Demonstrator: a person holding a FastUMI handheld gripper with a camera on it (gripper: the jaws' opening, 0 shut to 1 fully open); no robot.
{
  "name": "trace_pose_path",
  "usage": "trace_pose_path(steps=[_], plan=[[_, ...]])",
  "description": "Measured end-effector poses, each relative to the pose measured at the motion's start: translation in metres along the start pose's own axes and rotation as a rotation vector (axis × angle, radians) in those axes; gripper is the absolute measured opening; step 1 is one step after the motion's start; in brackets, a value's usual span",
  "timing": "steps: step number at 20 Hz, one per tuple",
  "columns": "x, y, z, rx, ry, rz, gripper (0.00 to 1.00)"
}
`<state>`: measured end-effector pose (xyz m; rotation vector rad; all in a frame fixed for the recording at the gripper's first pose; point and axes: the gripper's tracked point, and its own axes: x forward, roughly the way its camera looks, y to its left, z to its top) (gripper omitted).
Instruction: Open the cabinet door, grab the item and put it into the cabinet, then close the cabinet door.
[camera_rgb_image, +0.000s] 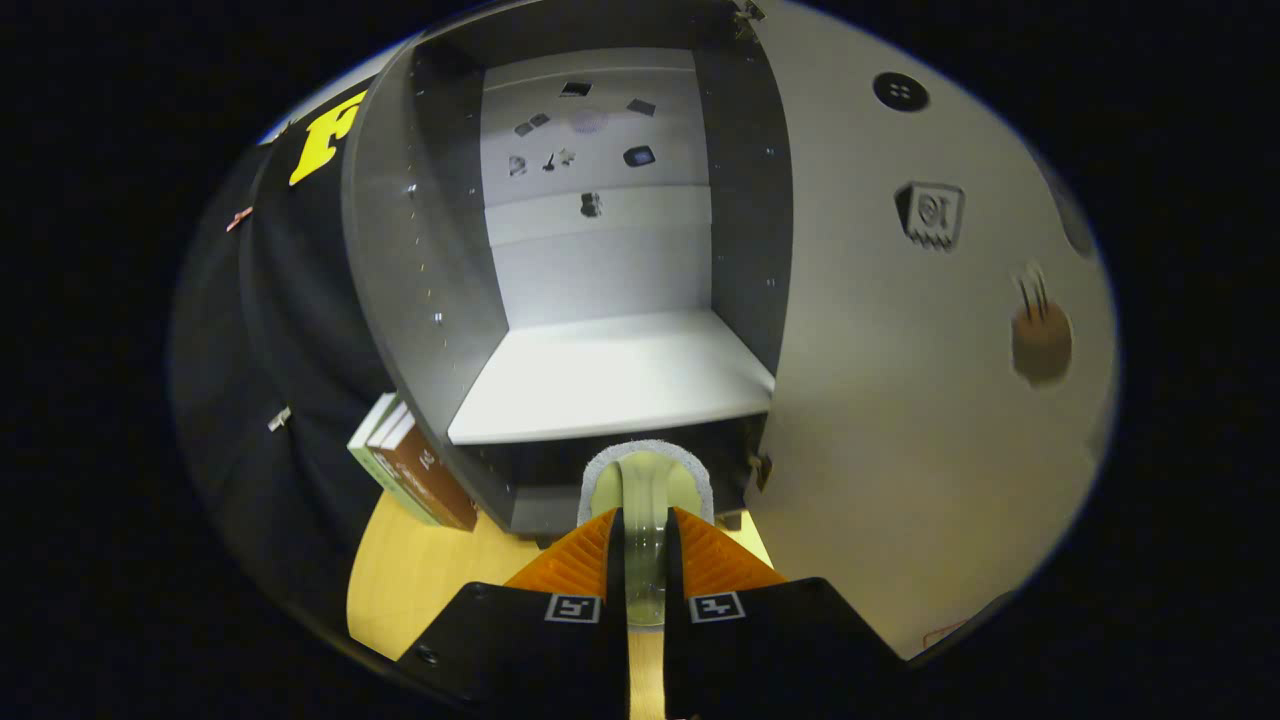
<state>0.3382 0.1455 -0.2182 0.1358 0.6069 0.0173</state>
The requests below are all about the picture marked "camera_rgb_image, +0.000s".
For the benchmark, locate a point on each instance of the pale yellow grey-rimmed item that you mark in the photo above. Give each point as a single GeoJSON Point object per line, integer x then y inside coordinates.
{"type": "Point", "coordinates": [645, 480]}

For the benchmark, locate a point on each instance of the beige cabinet door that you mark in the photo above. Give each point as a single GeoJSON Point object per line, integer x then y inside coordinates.
{"type": "Point", "coordinates": [880, 400]}

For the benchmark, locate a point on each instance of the brown book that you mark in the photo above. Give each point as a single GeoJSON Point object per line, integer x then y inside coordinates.
{"type": "Point", "coordinates": [430, 480]}
{"type": "Point", "coordinates": [388, 425]}

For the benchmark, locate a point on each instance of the black backdrop cloth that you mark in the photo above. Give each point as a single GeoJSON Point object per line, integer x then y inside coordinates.
{"type": "Point", "coordinates": [290, 300]}

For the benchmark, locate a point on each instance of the white cloth clip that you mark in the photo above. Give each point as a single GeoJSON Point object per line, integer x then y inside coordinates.
{"type": "Point", "coordinates": [279, 419]}

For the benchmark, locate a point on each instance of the pink cloth clip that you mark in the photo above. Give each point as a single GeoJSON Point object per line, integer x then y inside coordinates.
{"type": "Point", "coordinates": [239, 219]}

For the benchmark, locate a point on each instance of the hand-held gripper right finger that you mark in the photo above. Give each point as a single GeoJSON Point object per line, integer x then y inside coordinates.
{"type": "Point", "coordinates": [676, 660]}

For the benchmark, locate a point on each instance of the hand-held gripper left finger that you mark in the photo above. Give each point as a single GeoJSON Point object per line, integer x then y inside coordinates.
{"type": "Point", "coordinates": [616, 660]}

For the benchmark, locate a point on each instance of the dark grey cabinet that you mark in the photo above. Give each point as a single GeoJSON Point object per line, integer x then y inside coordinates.
{"type": "Point", "coordinates": [600, 370]}

